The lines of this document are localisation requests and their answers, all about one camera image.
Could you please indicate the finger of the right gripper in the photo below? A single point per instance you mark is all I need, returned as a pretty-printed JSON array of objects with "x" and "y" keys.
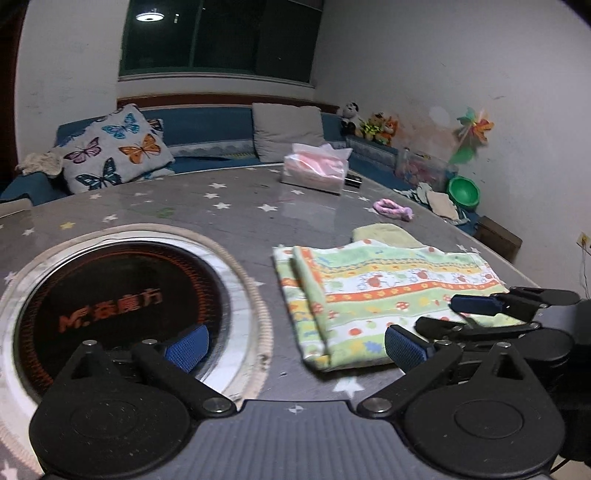
[
  {"x": 494, "y": 305},
  {"x": 436, "y": 329}
]

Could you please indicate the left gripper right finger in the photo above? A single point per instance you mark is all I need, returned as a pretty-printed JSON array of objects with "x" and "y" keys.
[{"x": 425, "y": 365}]

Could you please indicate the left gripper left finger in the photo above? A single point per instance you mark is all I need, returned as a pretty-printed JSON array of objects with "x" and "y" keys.
[{"x": 169, "y": 366}]

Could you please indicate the colourful patterned child jacket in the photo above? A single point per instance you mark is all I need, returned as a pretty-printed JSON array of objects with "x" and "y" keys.
[{"x": 343, "y": 299}]

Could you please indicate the round induction cooktop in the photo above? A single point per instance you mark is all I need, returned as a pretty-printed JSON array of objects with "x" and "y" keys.
[{"x": 122, "y": 285}]

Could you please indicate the folded beige cloths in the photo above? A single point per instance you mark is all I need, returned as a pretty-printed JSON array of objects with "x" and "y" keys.
[{"x": 439, "y": 203}]

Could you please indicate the green plastic bowl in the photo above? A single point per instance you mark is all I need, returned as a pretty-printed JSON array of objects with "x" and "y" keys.
[{"x": 464, "y": 192}]

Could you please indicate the pink hair scrunchie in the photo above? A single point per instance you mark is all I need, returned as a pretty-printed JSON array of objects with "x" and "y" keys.
[{"x": 390, "y": 209}]

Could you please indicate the clear plastic toy box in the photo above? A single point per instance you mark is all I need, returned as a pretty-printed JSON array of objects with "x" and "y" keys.
[{"x": 415, "y": 168}]

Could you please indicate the small black box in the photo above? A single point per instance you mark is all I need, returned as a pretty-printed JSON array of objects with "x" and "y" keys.
[{"x": 354, "y": 181}]

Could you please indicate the colourful paper pinwheel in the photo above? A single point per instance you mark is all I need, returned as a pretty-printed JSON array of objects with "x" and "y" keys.
[{"x": 471, "y": 135}]

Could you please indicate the pink tissue box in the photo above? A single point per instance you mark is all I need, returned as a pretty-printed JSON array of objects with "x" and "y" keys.
[{"x": 321, "y": 168}]

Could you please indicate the orange fox plush toy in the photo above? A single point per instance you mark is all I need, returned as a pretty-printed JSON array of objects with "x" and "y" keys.
[{"x": 389, "y": 130}]

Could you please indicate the yellow green plush toy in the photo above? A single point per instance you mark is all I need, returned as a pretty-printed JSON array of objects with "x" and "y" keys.
[{"x": 372, "y": 127}]

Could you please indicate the butterfly print pillow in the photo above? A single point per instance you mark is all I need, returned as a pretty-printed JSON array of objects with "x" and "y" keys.
[{"x": 113, "y": 150}]

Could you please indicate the blue sofa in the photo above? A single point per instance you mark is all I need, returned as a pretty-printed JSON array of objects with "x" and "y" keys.
[{"x": 211, "y": 137}]

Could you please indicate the panda plush toy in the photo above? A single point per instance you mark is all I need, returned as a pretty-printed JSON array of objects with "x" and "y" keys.
[{"x": 350, "y": 124}]

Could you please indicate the cream cloth on sofa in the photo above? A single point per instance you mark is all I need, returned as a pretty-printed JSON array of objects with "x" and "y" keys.
[{"x": 49, "y": 163}]

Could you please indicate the grey cushion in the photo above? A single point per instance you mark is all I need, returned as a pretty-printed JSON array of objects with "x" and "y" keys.
[{"x": 276, "y": 127}]

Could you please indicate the dark window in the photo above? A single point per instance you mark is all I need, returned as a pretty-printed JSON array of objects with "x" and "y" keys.
[{"x": 273, "y": 38}]

